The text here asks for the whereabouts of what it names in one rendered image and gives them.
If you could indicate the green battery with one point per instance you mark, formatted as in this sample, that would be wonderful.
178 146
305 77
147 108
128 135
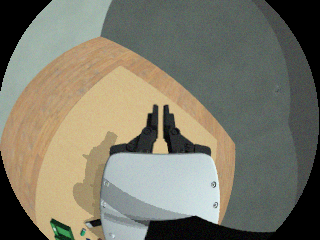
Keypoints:
83 232

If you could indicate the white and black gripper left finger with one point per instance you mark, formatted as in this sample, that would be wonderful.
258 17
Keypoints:
141 143

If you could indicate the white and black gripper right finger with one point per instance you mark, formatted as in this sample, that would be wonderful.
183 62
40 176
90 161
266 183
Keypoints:
176 142

